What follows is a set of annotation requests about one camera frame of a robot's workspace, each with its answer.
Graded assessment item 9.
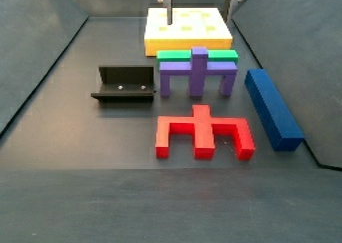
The black angle bracket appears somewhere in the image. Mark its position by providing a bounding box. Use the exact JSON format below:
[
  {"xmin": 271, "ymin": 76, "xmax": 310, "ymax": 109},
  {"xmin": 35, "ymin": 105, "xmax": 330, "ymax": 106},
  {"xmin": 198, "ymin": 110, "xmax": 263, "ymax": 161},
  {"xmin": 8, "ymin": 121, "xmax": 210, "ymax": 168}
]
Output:
[{"xmin": 91, "ymin": 65, "xmax": 155, "ymax": 101}]

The red branched block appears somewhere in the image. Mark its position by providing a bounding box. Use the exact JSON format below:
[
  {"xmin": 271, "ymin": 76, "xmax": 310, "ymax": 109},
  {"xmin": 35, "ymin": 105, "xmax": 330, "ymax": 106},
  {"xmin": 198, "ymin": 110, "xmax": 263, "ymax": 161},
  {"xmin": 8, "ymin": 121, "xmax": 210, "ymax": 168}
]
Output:
[{"xmin": 155, "ymin": 105, "xmax": 255, "ymax": 160}]

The green rectangular bar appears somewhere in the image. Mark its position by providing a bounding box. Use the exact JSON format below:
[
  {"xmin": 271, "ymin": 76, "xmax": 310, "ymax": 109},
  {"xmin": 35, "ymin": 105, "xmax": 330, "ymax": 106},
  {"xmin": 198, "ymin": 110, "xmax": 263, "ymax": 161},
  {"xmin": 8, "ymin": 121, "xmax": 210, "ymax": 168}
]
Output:
[{"xmin": 156, "ymin": 49, "xmax": 239, "ymax": 62}]

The blue rectangular bar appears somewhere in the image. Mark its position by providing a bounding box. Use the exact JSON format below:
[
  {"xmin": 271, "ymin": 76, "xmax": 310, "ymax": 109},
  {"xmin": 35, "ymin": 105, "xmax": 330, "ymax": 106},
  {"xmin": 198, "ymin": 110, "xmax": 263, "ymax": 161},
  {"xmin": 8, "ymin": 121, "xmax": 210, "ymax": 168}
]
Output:
[{"xmin": 244, "ymin": 69, "xmax": 305, "ymax": 151}]

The purple branched block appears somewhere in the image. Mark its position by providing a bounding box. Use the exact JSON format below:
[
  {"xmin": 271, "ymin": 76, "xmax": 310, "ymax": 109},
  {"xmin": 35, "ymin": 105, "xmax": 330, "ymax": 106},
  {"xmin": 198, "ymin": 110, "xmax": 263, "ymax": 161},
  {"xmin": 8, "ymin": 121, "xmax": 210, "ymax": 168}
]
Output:
[{"xmin": 158, "ymin": 47, "xmax": 238, "ymax": 97}]

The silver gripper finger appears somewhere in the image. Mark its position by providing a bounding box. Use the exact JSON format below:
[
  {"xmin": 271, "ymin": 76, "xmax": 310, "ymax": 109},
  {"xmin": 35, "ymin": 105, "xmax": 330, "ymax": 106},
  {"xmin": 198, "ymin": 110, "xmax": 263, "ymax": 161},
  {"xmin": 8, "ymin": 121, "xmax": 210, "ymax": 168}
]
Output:
[
  {"xmin": 226, "ymin": 0, "xmax": 244, "ymax": 24},
  {"xmin": 158, "ymin": 0, "xmax": 172, "ymax": 25}
]

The yellow slotted board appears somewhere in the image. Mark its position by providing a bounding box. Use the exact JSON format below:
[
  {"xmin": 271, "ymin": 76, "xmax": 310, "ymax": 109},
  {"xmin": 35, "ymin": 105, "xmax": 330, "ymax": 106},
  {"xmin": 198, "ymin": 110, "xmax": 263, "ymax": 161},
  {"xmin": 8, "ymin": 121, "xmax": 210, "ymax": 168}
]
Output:
[{"xmin": 144, "ymin": 8, "xmax": 232, "ymax": 57}]

